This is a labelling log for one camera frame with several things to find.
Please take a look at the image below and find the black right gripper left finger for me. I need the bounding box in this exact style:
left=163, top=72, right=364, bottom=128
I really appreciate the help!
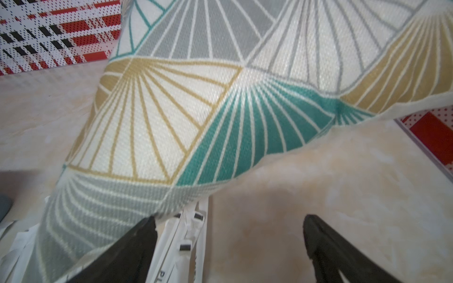
left=70, top=216, right=158, bottom=283

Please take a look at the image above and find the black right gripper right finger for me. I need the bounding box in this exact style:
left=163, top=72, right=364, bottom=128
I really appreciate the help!
left=303, top=215, right=400, bottom=283

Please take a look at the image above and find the blue storage box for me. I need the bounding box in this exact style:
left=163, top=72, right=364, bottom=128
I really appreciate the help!
left=0, top=194, right=13, bottom=222

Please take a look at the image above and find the white wrapped straw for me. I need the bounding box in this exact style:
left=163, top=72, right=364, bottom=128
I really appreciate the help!
left=146, top=207, right=204, bottom=283
left=1, top=224, right=40, bottom=283
left=193, top=198, right=209, bottom=283

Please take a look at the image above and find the geometric patterned cushion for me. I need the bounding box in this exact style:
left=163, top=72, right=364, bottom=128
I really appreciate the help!
left=24, top=1, right=453, bottom=283

